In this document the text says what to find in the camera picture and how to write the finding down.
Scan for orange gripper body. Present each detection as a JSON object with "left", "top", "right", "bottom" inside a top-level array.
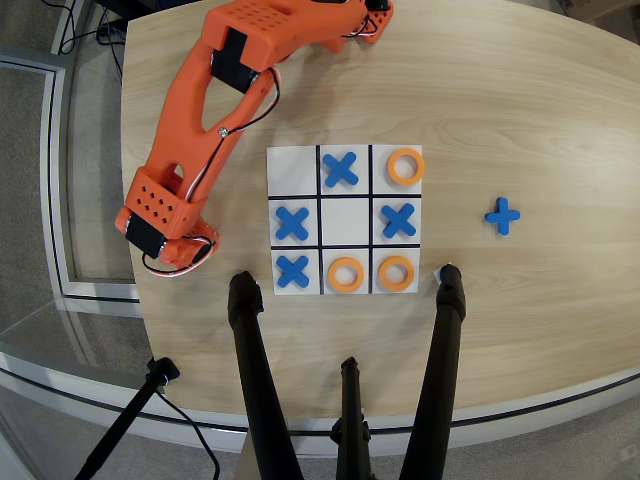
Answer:
[{"left": 158, "top": 219, "right": 221, "bottom": 275}]

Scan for cardboard box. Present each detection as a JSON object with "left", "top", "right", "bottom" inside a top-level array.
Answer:
[{"left": 554, "top": 0, "right": 640, "bottom": 24}]

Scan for blue cross piece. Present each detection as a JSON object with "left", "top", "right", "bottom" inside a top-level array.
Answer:
[
  {"left": 380, "top": 202, "right": 418, "bottom": 239},
  {"left": 483, "top": 196, "right": 522, "bottom": 237},
  {"left": 274, "top": 206, "right": 311, "bottom": 241},
  {"left": 322, "top": 151, "right": 360, "bottom": 189},
  {"left": 275, "top": 255, "right": 311, "bottom": 289}
]

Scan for white tic-tac-toe board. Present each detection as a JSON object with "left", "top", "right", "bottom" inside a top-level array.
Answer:
[{"left": 265, "top": 144, "right": 424, "bottom": 296}]

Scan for black stand pole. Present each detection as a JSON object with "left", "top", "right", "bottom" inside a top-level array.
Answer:
[{"left": 73, "top": 356, "right": 181, "bottom": 480}]

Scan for thin black tripod leg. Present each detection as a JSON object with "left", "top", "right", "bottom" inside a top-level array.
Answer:
[{"left": 329, "top": 356, "right": 376, "bottom": 480}]

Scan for orange ring piece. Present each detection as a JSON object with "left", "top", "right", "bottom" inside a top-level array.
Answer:
[
  {"left": 326, "top": 256, "right": 366, "bottom": 294},
  {"left": 377, "top": 255, "right": 417, "bottom": 293},
  {"left": 386, "top": 147, "right": 427, "bottom": 187}
]

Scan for grey metal floor frame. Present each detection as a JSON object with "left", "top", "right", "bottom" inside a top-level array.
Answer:
[{"left": 0, "top": 54, "right": 141, "bottom": 306}]

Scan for black cable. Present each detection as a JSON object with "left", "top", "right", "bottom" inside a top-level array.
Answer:
[{"left": 154, "top": 389, "right": 221, "bottom": 480}]

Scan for black floor cables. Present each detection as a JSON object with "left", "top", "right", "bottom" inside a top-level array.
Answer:
[{"left": 52, "top": 0, "right": 126, "bottom": 81}]

